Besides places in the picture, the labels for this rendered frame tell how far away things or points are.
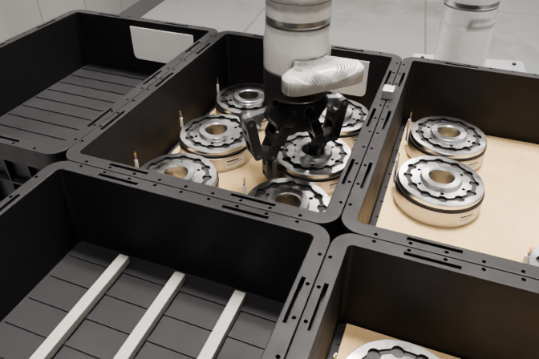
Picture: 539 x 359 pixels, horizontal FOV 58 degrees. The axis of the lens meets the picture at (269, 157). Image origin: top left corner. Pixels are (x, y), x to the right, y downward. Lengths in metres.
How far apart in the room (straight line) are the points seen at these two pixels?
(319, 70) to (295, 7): 0.07
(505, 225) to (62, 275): 0.50
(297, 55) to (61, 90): 0.52
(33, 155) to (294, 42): 0.30
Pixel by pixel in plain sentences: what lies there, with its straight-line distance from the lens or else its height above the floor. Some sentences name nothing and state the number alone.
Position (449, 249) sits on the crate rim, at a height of 0.93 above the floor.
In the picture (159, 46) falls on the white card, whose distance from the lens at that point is 0.91.
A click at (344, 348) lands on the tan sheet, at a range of 0.48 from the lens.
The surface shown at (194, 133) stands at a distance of 0.69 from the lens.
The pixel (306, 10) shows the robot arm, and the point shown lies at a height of 1.06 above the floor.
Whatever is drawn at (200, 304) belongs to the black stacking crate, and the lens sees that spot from 0.51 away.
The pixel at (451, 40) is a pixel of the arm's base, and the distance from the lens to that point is 0.95.
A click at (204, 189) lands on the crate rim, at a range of 0.47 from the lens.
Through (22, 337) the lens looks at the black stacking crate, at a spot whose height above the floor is 0.83.
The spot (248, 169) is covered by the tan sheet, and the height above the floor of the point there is 0.83.
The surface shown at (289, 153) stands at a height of 0.86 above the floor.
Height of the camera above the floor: 1.22
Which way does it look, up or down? 35 degrees down
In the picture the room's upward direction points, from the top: straight up
